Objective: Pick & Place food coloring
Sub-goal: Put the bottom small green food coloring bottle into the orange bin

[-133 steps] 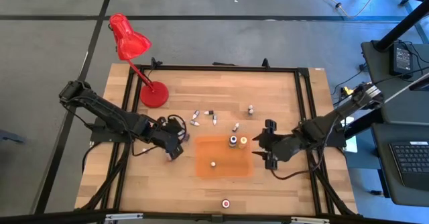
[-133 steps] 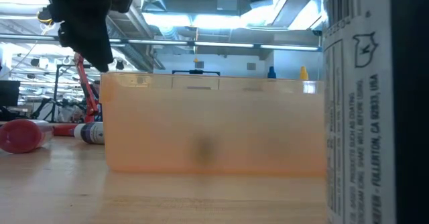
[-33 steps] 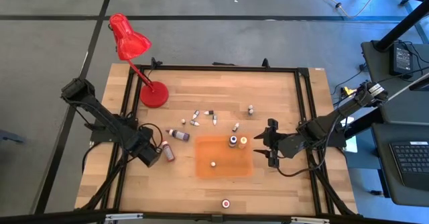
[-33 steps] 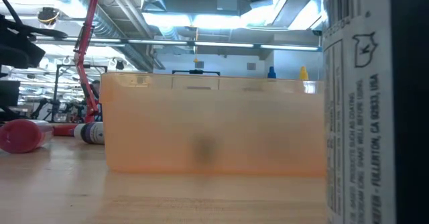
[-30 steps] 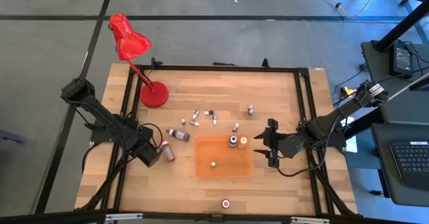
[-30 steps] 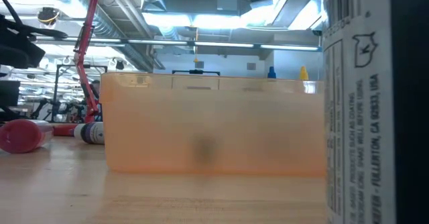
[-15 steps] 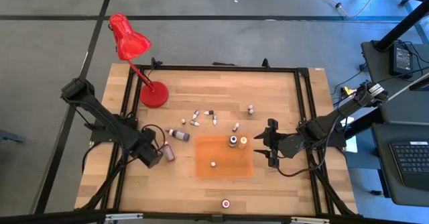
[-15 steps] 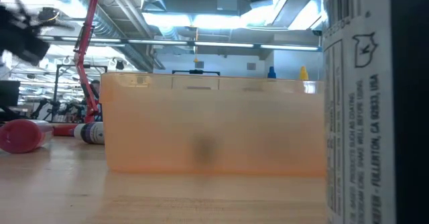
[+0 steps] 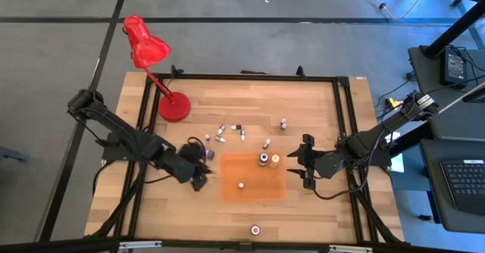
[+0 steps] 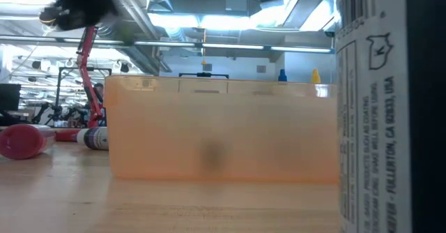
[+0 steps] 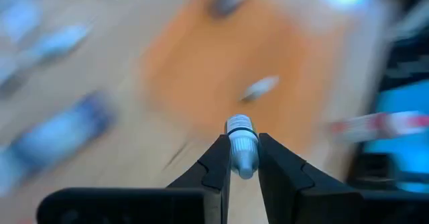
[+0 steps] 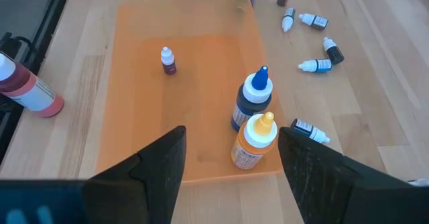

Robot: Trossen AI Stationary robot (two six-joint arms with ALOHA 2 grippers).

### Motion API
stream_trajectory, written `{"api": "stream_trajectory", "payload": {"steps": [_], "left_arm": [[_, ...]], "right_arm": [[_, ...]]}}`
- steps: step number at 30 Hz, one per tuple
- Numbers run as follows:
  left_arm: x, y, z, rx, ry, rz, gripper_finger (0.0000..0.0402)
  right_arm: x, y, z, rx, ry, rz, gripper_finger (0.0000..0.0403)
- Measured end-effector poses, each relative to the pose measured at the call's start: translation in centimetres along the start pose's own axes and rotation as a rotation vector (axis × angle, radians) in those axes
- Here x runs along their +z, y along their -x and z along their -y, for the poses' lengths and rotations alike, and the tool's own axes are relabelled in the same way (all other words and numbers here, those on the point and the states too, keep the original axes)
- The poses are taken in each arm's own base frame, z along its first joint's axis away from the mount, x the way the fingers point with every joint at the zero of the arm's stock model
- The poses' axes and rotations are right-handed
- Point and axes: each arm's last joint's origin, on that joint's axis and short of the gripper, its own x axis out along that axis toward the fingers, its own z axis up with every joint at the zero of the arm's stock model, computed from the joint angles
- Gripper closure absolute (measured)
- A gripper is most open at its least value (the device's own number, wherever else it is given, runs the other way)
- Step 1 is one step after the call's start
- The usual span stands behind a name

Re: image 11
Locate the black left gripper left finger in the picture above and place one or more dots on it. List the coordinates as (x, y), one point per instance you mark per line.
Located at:
(134, 204)

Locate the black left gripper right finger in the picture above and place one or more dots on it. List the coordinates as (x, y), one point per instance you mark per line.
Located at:
(318, 204)

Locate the small green dropper bottle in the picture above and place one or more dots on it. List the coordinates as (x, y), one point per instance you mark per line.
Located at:
(259, 88)

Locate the translucent orange plastic bin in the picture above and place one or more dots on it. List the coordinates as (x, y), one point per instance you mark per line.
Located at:
(201, 59)

